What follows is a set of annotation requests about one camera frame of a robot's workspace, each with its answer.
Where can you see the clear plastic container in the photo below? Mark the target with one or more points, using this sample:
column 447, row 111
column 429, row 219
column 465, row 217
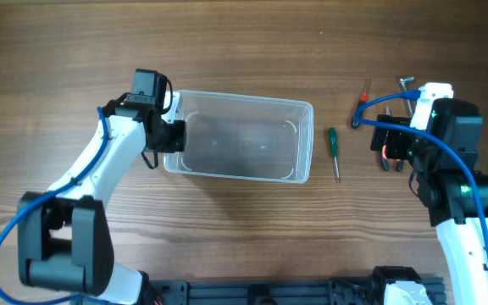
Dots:
column 245, row 137

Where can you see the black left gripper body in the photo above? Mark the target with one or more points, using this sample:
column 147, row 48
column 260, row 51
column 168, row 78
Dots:
column 172, row 136

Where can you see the green handled screwdriver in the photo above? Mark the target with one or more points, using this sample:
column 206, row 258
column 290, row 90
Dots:
column 334, row 152

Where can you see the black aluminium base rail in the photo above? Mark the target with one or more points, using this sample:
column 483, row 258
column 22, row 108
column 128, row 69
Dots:
column 335, row 291

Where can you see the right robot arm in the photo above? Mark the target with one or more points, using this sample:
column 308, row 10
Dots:
column 443, row 155

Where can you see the orange black needle-nose pliers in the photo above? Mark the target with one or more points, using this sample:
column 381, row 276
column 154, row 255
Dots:
column 398, row 163

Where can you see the black red-collar screwdriver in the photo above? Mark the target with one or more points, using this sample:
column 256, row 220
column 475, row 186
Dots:
column 361, row 101

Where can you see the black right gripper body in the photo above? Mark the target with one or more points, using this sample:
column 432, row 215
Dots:
column 400, row 141

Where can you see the silver L-shaped socket wrench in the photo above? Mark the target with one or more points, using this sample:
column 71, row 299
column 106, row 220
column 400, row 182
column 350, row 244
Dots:
column 404, row 82

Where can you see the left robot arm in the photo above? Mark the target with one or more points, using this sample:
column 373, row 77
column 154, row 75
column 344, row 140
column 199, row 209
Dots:
column 64, row 243

